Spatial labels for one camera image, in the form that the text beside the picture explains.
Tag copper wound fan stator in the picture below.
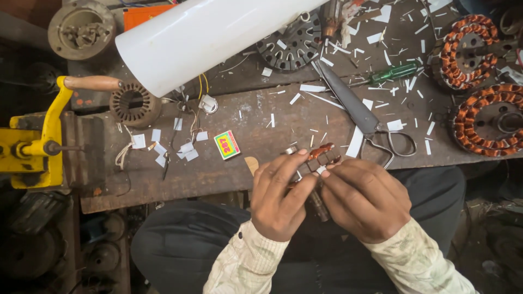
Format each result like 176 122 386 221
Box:
451 84 523 158
430 14 502 91

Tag yellow wires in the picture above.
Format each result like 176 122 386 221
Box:
198 73 210 100

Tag round grey motor housing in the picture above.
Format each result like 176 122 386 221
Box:
47 0 117 61

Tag group of white paper squares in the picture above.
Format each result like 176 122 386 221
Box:
131 118 209 168

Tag rusty motor armature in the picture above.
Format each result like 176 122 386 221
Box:
319 0 349 41

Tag small brown stator core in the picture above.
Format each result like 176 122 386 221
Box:
109 79 162 130

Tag person's dark trousers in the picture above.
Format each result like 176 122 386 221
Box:
130 166 467 294

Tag small copper wound motor armature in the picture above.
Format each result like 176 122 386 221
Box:
282 142 342 223

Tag yellow hand winding machine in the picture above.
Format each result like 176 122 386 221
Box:
0 75 123 189

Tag white string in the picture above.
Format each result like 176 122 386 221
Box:
115 124 136 171

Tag heap of dark motor parts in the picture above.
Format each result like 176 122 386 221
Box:
0 190 132 294

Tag green and red matchbox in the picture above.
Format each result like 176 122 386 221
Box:
213 130 242 161

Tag green handled screwdriver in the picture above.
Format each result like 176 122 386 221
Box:
326 62 420 90

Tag long white paper strip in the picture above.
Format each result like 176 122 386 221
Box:
345 99 374 158

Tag person's left hand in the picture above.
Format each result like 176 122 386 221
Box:
250 149 324 243

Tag large steel scissors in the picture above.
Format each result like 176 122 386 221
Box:
314 60 418 170

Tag black slotted lamination disc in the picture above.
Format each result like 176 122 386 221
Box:
256 11 324 74

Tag orange box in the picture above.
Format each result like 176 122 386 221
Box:
123 4 179 32

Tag white insulation paper roll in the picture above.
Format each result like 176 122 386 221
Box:
115 0 329 98

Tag scattered white paper strips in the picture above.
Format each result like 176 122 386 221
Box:
237 0 462 157

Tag person's right hand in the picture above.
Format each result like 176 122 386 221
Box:
321 158 412 245

